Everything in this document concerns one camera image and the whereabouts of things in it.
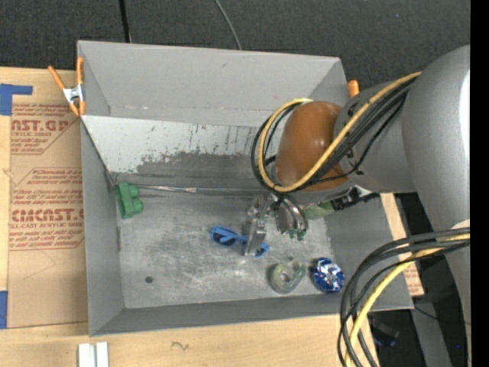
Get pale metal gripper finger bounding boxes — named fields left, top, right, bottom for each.
left=243, top=219, right=267, bottom=258
left=247, top=195, right=270, bottom=222

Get blue sunglasses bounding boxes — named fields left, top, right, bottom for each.
left=209, top=226, right=270, bottom=258

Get pale green round object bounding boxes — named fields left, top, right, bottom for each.
left=304, top=201, right=334, bottom=221

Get clear tape dispenser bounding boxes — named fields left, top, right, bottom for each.
left=267, top=257, right=307, bottom=295

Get grey metal bin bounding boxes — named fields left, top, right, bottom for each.
left=76, top=39, right=416, bottom=338

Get blue and white crumpled packet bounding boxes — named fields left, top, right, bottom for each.
left=308, top=257, right=346, bottom=294

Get green toy building block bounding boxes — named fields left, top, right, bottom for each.
left=115, top=181, right=145, bottom=220

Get brown cardboard board red print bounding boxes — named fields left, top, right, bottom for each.
left=0, top=66, right=426, bottom=330

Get black cylinder on white bracket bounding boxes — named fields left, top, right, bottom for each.
left=329, top=187, right=380, bottom=213

